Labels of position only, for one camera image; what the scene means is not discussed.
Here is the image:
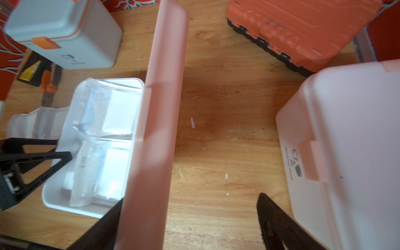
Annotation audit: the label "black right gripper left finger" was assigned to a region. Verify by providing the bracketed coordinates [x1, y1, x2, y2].
[68, 200, 123, 250]

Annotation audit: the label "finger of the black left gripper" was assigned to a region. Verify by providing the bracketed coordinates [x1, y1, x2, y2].
[1, 137, 58, 174]
[1, 152, 72, 211]

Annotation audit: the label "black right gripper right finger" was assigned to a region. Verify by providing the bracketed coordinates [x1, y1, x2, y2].
[256, 193, 325, 250]

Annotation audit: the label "pink medicine chest box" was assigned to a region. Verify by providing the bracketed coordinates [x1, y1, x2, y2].
[41, 0, 190, 250]

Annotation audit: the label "white pink first aid kit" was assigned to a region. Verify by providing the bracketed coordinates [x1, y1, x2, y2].
[276, 60, 400, 250]

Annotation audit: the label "gauze packet clear wrapper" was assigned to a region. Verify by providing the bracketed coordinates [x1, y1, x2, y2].
[6, 107, 69, 140]

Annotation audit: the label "black warning label case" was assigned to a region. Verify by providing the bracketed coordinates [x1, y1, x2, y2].
[16, 52, 52, 87]

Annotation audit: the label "grey orange medicine chest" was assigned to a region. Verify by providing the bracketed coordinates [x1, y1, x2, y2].
[4, 0, 123, 70]

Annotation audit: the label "red plastic tool case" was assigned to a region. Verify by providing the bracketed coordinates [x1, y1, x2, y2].
[227, 0, 383, 77]

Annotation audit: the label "orange handled pliers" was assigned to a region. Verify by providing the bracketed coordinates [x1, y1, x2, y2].
[41, 63, 63, 107]

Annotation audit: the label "aluminium frame post right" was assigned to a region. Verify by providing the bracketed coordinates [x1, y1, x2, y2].
[353, 27, 377, 63]

